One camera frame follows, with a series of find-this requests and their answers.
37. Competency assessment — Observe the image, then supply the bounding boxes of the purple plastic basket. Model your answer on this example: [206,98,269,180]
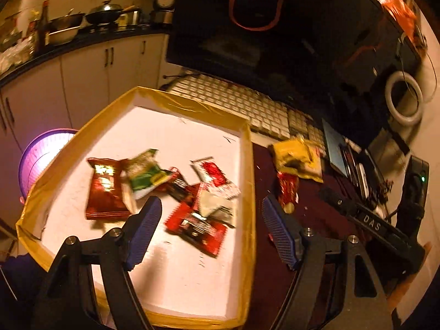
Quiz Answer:
[18,128,78,203]

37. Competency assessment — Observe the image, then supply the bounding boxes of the white torn wrapper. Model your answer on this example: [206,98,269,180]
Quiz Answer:
[198,190,237,228]

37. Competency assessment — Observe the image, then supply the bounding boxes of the red black candy wrapper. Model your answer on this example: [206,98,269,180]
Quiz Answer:
[165,202,227,257]

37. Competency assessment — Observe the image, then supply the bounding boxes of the white mechanical keyboard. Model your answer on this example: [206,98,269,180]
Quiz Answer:
[161,72,327,155]

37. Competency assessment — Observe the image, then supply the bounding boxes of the yellow cracker snack packet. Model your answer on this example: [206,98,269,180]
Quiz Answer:
[268,136,324,183]

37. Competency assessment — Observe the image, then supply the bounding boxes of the pens beside notebook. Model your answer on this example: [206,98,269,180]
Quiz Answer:
[339,142,392,210]

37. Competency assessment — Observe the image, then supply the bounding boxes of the rice cooker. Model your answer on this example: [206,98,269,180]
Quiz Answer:
[150,0,176,25]

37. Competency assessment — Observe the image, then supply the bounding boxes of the metal mixing bowl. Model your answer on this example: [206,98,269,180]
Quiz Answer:
[48,8,86,45]

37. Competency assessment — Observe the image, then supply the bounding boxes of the green white snack packet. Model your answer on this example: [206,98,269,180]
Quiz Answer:
[119,148,172,214]

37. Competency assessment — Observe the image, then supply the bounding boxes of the red black candy in tray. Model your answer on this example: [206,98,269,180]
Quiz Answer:
[155,167,201,206]

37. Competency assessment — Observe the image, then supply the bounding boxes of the long red wafer packet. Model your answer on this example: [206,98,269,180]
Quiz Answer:
[277,172,299,214]

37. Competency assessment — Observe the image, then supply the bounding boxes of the dark red chip bag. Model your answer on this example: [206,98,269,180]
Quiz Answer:
[85,157,131,222]

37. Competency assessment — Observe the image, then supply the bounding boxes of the white ring light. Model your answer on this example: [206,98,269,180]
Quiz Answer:
[385,71,424,127]

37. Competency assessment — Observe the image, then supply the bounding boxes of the black wok with lid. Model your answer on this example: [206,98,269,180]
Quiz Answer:
[85,0,123,26]

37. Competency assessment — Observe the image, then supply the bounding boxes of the orange plastic bag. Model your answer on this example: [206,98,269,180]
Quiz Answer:
[379,0,427,52]

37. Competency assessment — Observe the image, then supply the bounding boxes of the dark sauce bottle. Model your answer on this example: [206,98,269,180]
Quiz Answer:
[37,0,49,54]

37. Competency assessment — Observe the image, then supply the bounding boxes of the small red white sachet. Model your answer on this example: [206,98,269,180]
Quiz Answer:
[191,156,240,200]

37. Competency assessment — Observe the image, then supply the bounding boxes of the white kitchen cabinets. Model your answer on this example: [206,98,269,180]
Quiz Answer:
[1,34,165,148]

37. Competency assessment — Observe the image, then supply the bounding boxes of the blue notebook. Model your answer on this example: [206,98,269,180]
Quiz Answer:
[321,119,348,177]

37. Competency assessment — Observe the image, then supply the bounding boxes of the gold-rimmed white tray box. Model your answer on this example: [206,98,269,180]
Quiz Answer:
[15,85,257,330]

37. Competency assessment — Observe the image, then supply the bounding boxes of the black computer monitor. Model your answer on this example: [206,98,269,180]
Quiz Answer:
[166,0,421,147]

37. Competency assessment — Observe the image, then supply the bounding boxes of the person's right hand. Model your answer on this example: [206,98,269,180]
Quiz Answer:
[387,241,433,314]

